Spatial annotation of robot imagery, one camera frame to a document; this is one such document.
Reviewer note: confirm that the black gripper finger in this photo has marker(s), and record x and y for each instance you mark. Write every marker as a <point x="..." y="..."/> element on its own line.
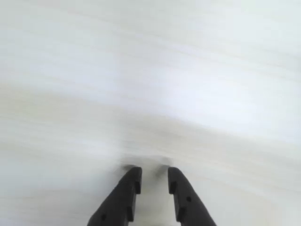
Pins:
<point x="120" y="202"/>
<point x="188" y="207"/>

